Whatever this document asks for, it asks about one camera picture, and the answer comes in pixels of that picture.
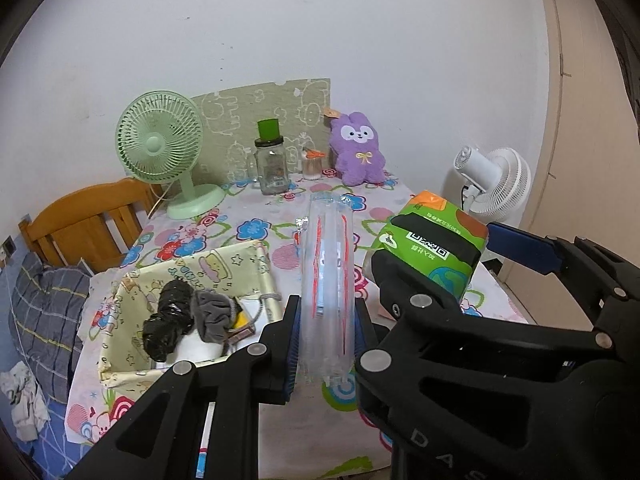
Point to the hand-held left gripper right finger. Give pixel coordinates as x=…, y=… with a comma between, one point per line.
x=362, y=325

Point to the wooden bed headboard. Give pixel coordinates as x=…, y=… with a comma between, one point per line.
x=75, y=210

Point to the wall socket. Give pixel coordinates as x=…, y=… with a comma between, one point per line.
x=7, y=247

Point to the yellow printed storage box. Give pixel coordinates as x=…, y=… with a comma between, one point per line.
x=220, y=270

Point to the grey plaid pillow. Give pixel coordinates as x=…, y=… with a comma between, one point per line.
x=45, y=310

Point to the white standing fan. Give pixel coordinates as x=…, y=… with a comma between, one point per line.
x=505, y=180

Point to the glass jar with green lid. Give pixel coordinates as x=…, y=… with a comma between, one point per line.
x=272, y=170

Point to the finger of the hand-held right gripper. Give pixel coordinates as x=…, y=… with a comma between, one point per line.
x=450, y=330
x=520, y=247

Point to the cotton swab container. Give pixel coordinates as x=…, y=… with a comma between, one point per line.
x=312, y=167

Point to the white bed cover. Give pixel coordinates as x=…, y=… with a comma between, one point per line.
x=107, y=276

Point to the crumpled white grey cloth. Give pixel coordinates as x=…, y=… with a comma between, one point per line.
x=25, y=400

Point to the green tissue pack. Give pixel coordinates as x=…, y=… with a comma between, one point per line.
x=440, y=240

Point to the purple plush bunny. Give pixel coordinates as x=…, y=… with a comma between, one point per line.
x=357, y=160

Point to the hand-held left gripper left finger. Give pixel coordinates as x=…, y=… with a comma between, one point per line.
x=295, y=355

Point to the blue bed sheet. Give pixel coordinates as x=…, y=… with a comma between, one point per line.
x=55, y=440

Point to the green printed backing board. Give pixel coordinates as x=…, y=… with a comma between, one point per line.
x=235, y=110

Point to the green desk fan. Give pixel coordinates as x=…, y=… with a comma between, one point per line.
x=155, y=145

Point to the beige door frame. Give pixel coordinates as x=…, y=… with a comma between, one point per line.
x=575, y=110

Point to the black plastic bag bundle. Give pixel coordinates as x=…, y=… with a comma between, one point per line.
x=167, y=320

